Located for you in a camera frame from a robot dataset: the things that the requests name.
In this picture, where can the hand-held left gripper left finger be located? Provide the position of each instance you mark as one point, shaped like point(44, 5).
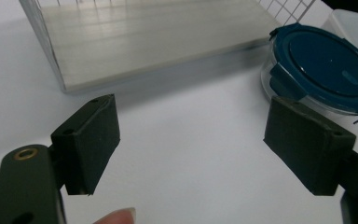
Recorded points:
point(90, 140)

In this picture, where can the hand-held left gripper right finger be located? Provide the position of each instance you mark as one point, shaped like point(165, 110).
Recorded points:
point(304, 146)

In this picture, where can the round glass container blue lid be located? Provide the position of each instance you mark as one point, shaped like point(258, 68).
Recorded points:
point(326, 62)

